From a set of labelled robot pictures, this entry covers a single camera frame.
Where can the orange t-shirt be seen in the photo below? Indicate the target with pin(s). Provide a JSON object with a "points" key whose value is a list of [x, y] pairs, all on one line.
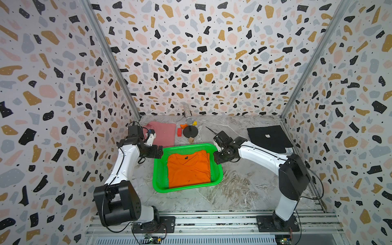
{"points": [[188, 170]]}

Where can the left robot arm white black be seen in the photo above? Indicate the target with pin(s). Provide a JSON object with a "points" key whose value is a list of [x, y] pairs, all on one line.
{"points": [[117, 200]]}

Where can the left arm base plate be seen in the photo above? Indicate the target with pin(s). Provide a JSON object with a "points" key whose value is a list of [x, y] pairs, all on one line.
{"points": [[164, 225]]}

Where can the black folded t-shirt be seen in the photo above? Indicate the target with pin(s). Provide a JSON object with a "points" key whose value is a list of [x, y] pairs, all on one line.
{"points": [[272, 138]]}

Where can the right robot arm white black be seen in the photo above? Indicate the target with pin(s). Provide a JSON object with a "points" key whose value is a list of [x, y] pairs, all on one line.
{"points": [[292, 173]]}

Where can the black round disc stand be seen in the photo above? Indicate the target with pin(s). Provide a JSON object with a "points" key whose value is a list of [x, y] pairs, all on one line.
{"points": [[190, 131]]}

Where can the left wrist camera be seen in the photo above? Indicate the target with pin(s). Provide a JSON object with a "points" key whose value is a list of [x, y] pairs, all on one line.
{"points": [[150, 137]]}

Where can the green plastic basket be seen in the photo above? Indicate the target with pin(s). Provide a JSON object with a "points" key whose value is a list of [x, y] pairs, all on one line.
{"points": [[160, 172]]}

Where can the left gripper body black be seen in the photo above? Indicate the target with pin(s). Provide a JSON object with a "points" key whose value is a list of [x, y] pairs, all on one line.
{"points": [[149, 151]]}

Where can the pink t-shirt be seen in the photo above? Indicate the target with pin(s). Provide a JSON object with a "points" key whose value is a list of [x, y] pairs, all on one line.
{"points": [[165, 133]]}

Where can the aluminium rail frame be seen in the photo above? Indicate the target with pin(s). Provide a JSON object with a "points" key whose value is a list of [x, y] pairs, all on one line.
{"points": [[310, 227]]}

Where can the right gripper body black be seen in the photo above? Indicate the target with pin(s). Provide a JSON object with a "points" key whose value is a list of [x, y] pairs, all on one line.
{"points": [[221, 156]]}

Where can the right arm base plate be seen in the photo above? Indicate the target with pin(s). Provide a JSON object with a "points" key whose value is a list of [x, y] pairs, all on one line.
{"points": [[273, 223]]}

